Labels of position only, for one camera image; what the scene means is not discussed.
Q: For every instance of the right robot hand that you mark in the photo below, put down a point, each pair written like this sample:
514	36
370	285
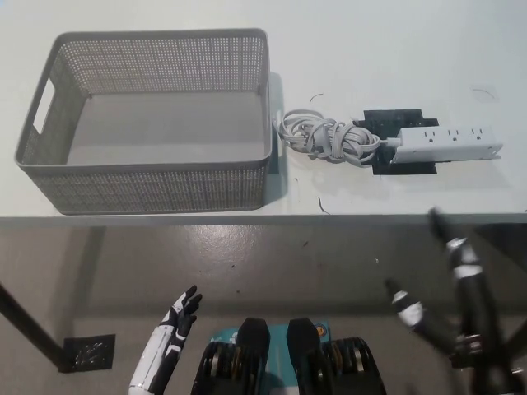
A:
473	296

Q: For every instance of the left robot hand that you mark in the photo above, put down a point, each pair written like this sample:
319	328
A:
164	341

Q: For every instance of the black floor plate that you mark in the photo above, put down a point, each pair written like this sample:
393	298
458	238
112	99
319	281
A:
103	362

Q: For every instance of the black floor tape marker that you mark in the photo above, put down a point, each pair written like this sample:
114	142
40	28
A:
458	360

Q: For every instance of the black teal robot body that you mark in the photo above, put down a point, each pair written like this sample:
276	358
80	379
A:
253	337

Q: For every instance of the black table leg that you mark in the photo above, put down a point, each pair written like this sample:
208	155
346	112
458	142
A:
29	321

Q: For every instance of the grey perforated plastic basket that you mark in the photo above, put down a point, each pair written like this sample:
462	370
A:
144	189

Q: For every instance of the thin dark thread scrap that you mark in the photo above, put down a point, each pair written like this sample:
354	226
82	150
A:
322	207

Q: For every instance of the black square tape mat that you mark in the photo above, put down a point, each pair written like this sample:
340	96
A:
383	121

